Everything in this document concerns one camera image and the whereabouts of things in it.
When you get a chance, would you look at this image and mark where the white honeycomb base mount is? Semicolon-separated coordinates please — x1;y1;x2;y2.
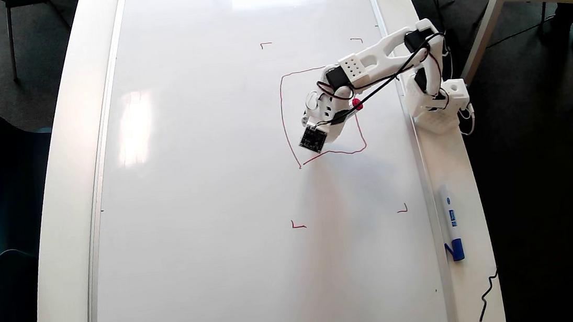
412;108;462;137

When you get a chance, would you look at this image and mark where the white cable at base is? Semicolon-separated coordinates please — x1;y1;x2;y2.
457;103;477;137

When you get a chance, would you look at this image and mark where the long black floor cable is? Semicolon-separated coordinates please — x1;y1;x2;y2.
482;4;573;51

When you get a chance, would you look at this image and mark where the blue and white marker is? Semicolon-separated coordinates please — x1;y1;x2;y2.
437;182;466;263

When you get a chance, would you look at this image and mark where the black wrist camera board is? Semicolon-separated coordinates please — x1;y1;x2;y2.
297;124;330;156

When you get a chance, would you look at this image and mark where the black camera cable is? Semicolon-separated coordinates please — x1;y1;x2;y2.
307;32;452;129

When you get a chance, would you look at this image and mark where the white whiteboard with metal frame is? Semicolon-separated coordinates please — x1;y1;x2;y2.
54;0;458;322

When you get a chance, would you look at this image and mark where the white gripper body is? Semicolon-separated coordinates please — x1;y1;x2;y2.
304;88;357;131

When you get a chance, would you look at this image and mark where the thin black table cable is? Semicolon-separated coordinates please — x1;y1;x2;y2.
473;266;503;322

